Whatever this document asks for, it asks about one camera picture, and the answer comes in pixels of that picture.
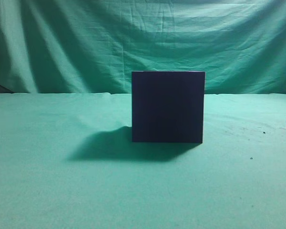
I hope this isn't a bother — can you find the green cloth backdrop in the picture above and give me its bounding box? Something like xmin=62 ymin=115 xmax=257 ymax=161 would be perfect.
xmin=0 ymin=0 xmax=286 ymax=94

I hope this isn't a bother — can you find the dark blue cube block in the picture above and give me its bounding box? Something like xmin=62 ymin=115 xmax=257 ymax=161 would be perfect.
xmin=132 ymin=71 xmax=206 ymax=144

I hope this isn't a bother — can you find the green cloth table cover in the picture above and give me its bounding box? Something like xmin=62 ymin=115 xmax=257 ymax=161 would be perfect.
xmin=0 ymin=93 xmax=286 ymax=229

